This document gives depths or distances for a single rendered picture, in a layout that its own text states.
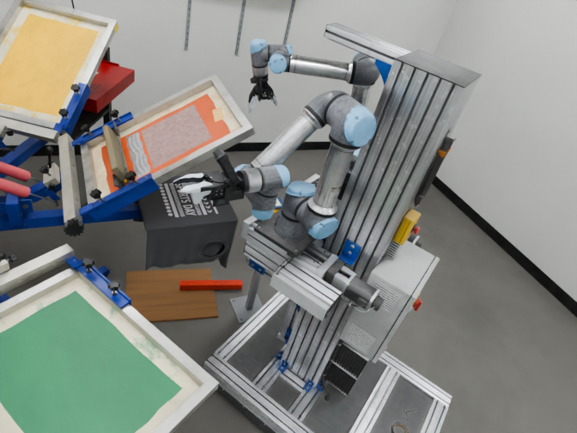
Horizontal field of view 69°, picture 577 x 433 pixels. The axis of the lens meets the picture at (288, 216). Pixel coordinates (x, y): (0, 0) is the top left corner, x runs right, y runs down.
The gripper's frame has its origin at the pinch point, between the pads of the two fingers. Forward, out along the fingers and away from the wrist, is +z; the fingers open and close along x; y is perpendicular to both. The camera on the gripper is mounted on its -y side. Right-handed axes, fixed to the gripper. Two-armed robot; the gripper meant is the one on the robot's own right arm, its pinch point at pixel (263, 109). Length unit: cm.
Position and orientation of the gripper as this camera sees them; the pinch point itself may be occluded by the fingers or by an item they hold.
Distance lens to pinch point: 220.1
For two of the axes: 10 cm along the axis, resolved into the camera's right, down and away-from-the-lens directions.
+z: 0.4, 7.1, 7.0
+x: 9.2, -3.1, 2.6
